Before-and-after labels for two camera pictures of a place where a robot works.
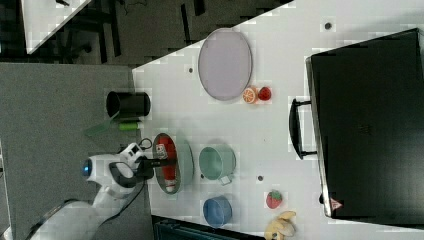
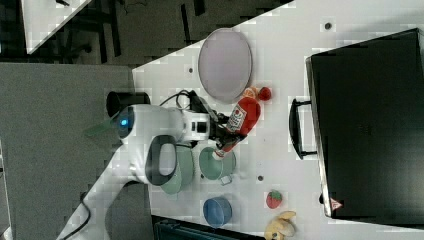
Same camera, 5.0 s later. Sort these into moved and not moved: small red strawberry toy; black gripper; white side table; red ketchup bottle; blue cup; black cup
Moved: red ketchup bottle; black gripper
Not moved: white side table; small red strawberry toy; blue cup; black cup
